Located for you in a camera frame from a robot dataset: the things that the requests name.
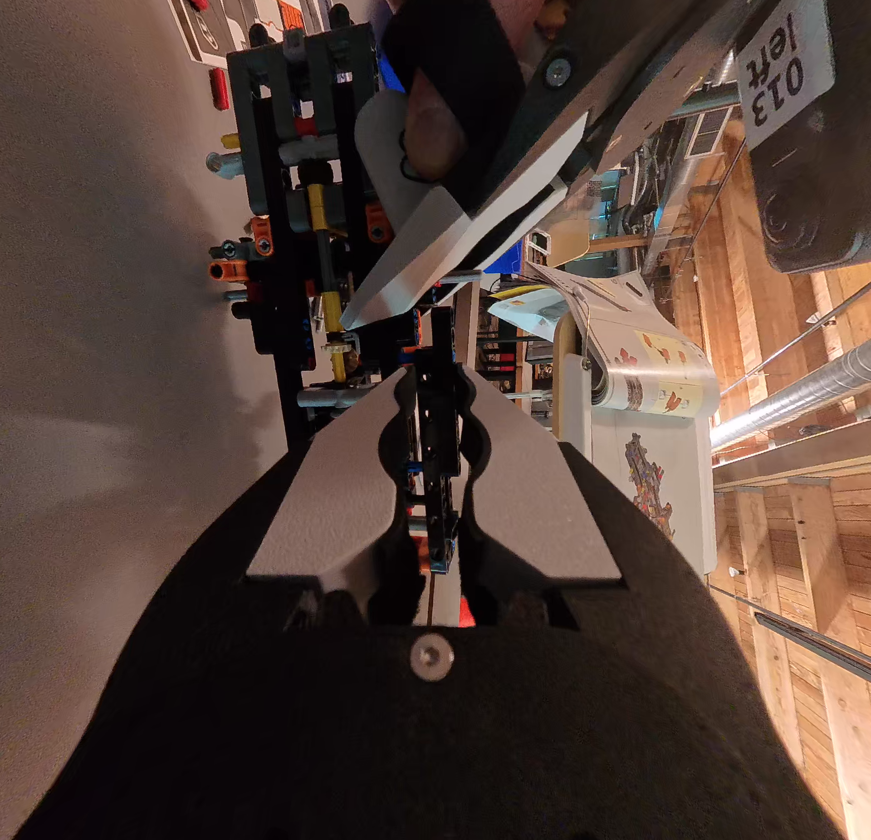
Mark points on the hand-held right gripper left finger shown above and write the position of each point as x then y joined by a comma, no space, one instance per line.
326,513

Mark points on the beige chair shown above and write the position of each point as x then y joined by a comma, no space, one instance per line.
568,241

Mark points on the silver ventilation duct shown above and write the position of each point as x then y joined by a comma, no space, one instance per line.
789,394

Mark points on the lego instruction booklet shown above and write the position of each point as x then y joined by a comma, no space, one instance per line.
653,363

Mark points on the blue plastic bin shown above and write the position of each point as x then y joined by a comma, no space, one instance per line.
510,260

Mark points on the white booklet stand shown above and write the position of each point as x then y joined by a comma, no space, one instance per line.
571,404

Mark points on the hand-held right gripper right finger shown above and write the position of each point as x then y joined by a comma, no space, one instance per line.
544,513

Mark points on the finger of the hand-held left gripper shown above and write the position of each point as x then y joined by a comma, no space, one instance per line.
527,217
422,261

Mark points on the dark shelf rack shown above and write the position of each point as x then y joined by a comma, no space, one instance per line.
510,370

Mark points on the black lego technic model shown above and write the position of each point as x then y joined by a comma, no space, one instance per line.
272,309

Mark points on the lego sticker sheet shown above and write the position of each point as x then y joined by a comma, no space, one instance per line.
238,9

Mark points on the person's left hand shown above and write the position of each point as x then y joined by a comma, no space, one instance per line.
435,139

